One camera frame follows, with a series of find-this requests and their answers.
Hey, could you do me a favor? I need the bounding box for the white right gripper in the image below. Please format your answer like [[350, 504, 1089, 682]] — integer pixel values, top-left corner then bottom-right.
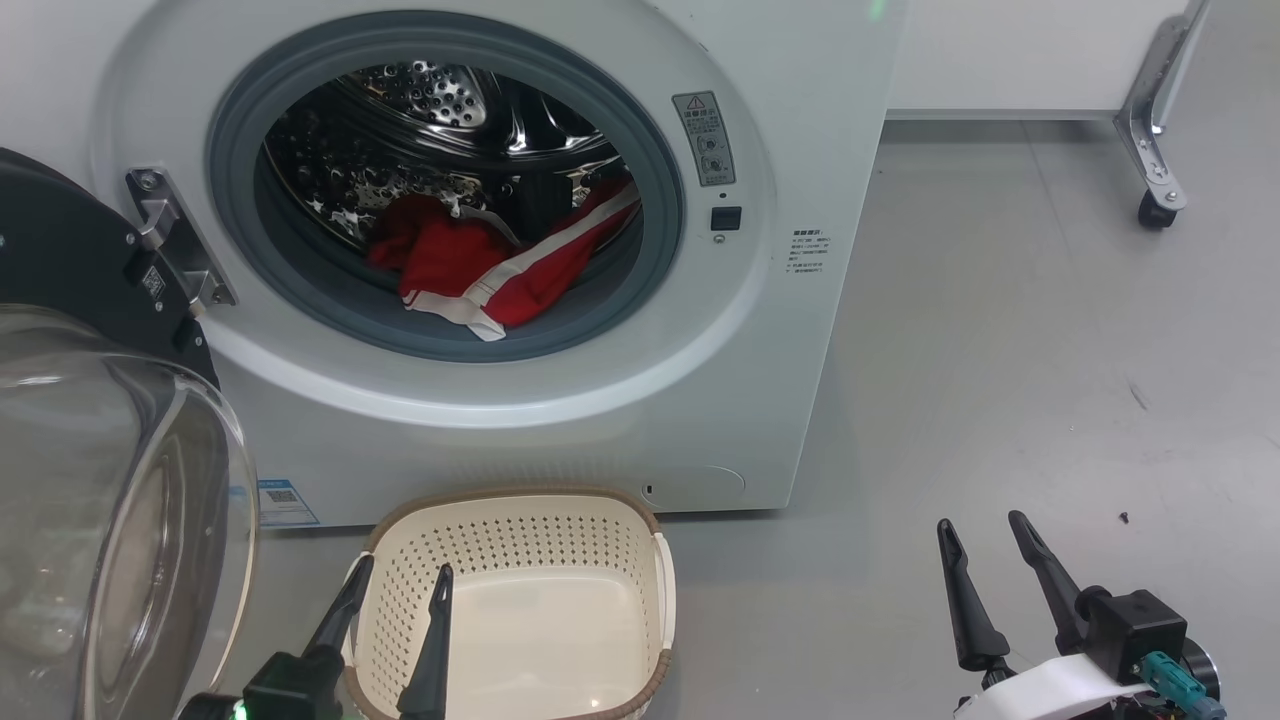
[[937, 510, 1151, 720]]

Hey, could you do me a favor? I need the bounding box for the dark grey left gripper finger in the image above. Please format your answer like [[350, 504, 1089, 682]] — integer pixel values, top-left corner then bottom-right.
[[305, 555, 376, 661], [398, 563, 455, 720]]

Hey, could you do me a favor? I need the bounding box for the red and white garment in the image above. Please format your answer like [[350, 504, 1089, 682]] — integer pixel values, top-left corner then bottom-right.
[[366, 178, 642, 343]]

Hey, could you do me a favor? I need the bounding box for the washing machine glass door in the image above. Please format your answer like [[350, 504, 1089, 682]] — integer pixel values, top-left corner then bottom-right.
[[0, 148, 259, 720]]

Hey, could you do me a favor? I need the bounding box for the cream perforated laundry basket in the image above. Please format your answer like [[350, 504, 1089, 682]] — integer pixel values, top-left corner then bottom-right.
[[343, 487, 677, 720]]

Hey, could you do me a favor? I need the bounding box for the white front-load washing machine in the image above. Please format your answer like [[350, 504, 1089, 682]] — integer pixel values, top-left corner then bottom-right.
[[0, 0, 906, 528]]

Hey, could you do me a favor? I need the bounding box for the metal door hinge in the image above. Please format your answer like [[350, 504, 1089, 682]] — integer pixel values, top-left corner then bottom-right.
[[125, 168, 238, 319]]

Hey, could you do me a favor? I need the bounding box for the blue energy label sticker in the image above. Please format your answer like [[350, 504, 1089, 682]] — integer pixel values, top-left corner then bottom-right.
[[256, 478, 321, 528]]

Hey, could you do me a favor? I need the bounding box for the small printed text label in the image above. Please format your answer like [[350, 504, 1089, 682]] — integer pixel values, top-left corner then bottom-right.
[[788, 228, 833, 277]]

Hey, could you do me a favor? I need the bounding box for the grey metal stand leg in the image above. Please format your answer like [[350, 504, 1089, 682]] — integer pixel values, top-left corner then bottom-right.
[[1114, 0, 1213, 211]]

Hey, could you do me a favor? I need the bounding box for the white partition panel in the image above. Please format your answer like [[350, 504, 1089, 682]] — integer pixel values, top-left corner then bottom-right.
[[885, 0, 1191, 121]]

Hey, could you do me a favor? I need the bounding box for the grey warning sticker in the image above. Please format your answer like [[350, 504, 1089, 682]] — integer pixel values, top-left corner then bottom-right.
[[672, 91, 737, 187]]

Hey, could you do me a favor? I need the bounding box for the teal cable connector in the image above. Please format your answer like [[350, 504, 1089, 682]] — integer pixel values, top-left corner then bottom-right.
[[1143, 651, 1226, 720]]

